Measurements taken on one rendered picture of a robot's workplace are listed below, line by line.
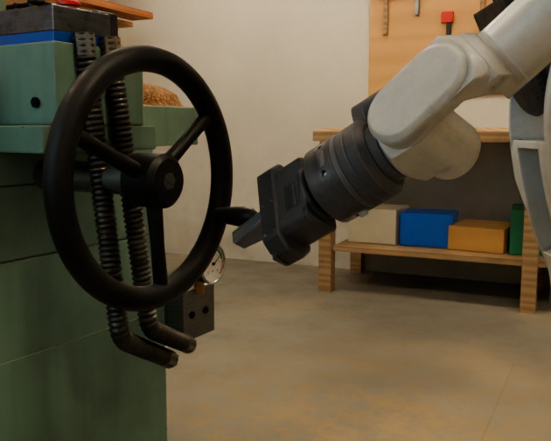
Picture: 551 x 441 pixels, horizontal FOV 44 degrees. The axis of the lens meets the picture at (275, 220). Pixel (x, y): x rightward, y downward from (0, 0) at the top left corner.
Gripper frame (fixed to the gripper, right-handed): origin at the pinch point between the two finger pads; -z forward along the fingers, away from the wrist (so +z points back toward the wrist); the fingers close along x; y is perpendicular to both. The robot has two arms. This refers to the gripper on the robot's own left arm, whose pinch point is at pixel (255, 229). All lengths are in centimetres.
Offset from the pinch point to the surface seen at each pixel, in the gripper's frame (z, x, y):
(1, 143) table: -14.4, 7.9, 25.1
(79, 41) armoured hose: -2.4, 15.5, 23.9
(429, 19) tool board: -41, 258, -212
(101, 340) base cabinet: -30.4, -2.5, -0.7
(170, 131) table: -16.2, 26.9, -0.8
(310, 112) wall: -129, 248, -210
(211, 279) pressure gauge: -22.2, 8.6, -14.2
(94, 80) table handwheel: 2.5, 5.1, 24.6
